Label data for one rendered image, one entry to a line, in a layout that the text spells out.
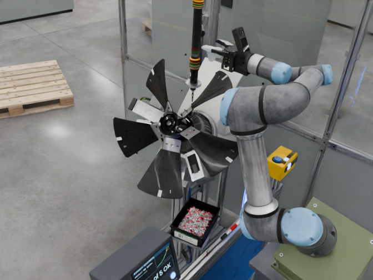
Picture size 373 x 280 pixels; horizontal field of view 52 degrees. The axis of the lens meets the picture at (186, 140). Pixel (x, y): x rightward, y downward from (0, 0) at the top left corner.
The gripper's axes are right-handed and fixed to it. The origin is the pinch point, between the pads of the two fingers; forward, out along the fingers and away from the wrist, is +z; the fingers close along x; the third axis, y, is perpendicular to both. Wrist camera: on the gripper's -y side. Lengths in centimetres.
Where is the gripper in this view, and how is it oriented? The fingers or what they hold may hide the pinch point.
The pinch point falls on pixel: (210, 43)
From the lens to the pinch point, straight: 158.9
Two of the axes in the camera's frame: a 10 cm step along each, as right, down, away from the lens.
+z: -7.5, -4.1, 5.1
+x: 6.6, -4.2, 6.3
